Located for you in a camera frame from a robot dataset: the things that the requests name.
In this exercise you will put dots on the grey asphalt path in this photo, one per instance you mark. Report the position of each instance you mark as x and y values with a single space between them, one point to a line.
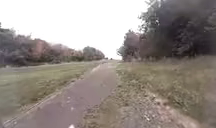
79 96

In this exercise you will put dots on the grass area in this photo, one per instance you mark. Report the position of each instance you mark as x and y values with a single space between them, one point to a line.
32 81
169 86

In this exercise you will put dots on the row of trees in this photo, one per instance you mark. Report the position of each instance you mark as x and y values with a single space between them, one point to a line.
39 51

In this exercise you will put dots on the robot's own part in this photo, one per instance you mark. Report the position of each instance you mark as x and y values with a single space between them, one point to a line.
72 126

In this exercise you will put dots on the wood of trees and bushes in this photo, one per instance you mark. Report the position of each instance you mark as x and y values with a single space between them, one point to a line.
176 30

